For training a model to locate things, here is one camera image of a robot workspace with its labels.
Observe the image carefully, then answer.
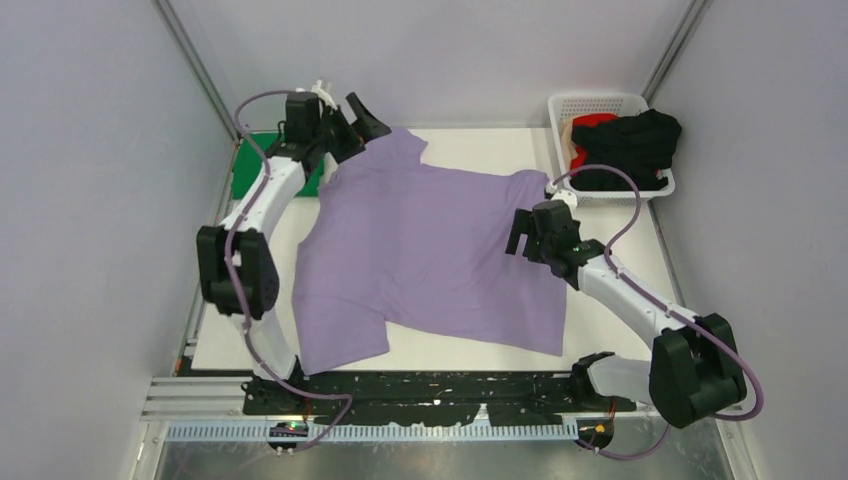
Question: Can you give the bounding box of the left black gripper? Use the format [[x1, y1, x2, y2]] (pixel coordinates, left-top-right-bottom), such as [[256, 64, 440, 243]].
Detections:
[[314, 96, 391, 166]]

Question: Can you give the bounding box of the purple t shirt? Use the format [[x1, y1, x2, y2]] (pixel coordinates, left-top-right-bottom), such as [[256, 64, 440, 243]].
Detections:
[[291, 128, 567, 375]]

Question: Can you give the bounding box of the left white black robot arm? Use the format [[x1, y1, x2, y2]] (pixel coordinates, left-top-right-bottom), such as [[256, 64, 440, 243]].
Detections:
[[196, 85, 391, 414]]

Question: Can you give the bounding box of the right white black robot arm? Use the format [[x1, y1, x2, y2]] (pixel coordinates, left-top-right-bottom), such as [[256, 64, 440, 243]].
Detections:
[[506, 200, 752, 429]]

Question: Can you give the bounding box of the beige t shirt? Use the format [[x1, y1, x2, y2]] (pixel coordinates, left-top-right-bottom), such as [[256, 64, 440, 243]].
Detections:
[[559, 117, 577, 165]]

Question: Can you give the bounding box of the folded green t shirt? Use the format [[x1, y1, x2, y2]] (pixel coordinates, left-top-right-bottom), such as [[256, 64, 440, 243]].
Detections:
[[230, 140, 325, 200]]

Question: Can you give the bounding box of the white plastic laundry basket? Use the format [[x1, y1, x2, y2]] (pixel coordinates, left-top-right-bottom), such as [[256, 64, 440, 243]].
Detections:
[[548, 93, 676, 205]]

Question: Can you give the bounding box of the red t shirt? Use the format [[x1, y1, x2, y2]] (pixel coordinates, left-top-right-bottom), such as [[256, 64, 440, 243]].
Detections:
[[569, 112, 618, 170]]

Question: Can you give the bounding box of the black t shirt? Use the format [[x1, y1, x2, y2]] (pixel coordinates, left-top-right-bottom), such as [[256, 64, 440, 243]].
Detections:
[[570, 109, 682, 192]]

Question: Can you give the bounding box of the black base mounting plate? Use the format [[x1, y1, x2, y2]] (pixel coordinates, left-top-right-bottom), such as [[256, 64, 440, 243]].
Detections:
[[241, 371, 636, 427]]

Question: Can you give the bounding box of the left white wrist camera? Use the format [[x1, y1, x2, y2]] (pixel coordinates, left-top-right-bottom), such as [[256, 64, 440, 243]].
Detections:
[[295, 77, 338, 110]]

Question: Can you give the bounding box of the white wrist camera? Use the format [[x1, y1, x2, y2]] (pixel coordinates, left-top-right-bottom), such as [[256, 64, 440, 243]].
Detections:
[[295, 77, 338, 110], [541, 183, 579, 211]]

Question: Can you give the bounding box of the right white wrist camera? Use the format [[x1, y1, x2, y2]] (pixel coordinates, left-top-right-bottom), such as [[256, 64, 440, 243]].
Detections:
[[541, 183, 579, 211]]

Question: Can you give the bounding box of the aluminium frame rail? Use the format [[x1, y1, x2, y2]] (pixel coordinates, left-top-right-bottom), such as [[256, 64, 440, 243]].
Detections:
[[142, 372, 743, 444]]

